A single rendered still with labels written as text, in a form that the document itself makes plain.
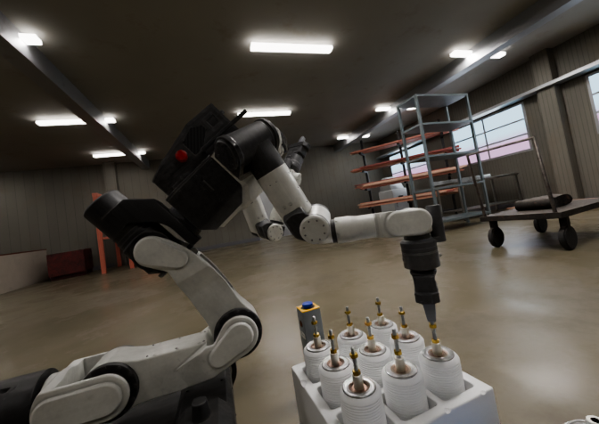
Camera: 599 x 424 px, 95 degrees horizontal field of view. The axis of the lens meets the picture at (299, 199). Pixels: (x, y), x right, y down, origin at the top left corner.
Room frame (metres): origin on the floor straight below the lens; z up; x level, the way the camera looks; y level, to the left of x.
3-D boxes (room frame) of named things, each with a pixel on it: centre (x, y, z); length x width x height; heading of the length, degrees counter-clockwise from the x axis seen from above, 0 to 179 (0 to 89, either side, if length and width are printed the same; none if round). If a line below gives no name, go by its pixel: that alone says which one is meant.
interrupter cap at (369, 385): (0.65, -0.07, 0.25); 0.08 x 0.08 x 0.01
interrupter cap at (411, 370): (0.69, -0.18, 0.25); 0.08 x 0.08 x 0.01
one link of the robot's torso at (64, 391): (0.78, 0.64, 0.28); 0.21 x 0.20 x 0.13; 108
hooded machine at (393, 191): (9.88, -3.34, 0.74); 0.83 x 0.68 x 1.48; 18
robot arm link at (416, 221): (0.72, -0.25, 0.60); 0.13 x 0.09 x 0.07; 80
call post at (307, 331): (1.04, 0.03, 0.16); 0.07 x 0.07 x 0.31; 20
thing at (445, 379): (0.73, -0.29, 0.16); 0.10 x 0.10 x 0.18
